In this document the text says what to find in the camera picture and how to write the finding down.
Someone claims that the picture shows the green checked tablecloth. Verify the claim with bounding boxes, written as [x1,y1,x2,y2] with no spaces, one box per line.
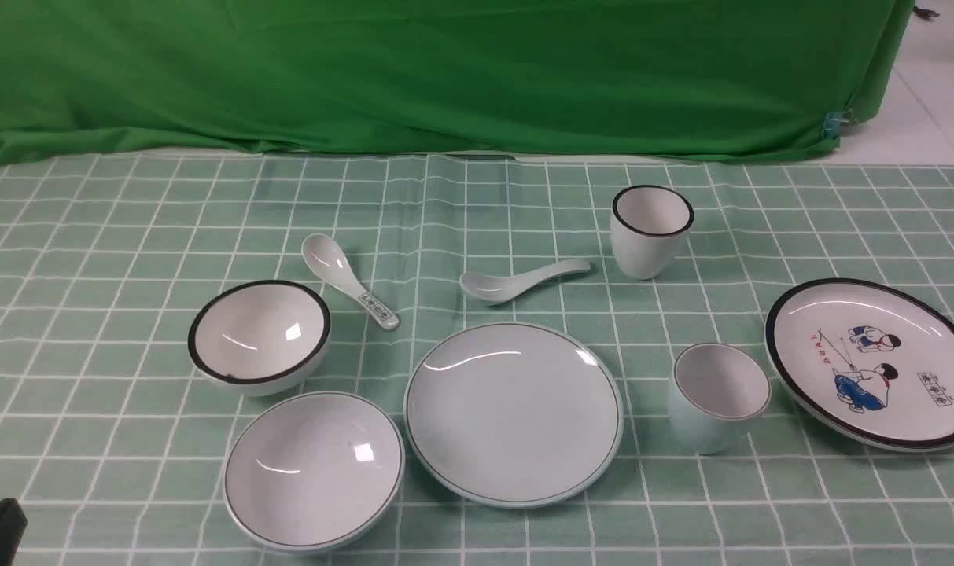
[0,153,954,565]

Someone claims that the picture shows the white bowl black rim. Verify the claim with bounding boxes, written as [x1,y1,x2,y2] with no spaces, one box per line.
[186,280,333,397]

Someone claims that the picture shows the cartoon plate black rim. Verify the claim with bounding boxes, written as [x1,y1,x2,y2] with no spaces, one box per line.
[764,278,954,454]

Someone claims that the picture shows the green backdrop cloth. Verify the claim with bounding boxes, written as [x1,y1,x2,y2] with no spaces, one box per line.
[0,1,914,166]

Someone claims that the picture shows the pale blue spoon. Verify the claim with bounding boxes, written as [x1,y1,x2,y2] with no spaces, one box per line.
[459,259,592,304]

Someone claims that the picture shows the blue clip on backdrop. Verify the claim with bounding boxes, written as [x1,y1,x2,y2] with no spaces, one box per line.
[820,112,845,141]

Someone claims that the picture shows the white cup black rim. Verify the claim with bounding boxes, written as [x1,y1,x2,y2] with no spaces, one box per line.
[610,184,695,280]

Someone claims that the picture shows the pale blue plate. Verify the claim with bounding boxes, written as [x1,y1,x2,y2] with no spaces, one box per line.
[403,322,625,509]

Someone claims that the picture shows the pale blue cup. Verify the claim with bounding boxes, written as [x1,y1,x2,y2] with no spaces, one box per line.
[666,343,772,455]

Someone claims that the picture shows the white spoon with label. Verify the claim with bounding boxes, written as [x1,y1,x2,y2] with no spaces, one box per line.
[301,233,400,331]

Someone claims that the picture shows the pale blue bowl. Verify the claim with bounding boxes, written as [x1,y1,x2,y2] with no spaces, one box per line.
[223,391,406,555]

